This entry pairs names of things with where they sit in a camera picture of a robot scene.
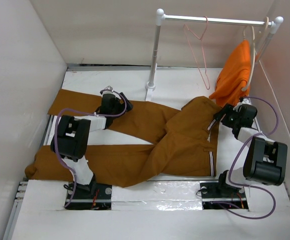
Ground brown trousers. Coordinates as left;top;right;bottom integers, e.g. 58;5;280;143
24;88;223;189

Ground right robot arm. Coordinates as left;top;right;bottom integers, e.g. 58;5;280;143
211;103;288;197

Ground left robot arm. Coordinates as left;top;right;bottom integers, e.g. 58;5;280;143
50;88;133;199

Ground cream wooden hanger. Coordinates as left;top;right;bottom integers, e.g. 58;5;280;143
241;16;270;92

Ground orange garment on hanger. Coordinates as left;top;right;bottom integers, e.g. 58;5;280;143
209;40;251;107

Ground silver tape strip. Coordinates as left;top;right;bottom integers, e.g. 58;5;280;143
111;180;203;211

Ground white clothes rack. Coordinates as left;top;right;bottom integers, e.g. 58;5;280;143
145;8;284;102

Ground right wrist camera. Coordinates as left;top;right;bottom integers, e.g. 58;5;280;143
236;97;252;107

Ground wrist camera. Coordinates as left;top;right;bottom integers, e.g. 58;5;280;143
236;97;252;107
100;85;114;96

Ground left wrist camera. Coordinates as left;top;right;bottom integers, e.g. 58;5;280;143
100;85;114;96

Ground pink wire hanger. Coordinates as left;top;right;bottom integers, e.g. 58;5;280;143
183;16;212;90

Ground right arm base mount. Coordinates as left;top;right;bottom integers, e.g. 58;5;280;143
196;181;249;210

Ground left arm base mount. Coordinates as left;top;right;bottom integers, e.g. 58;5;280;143
63;183;112;211

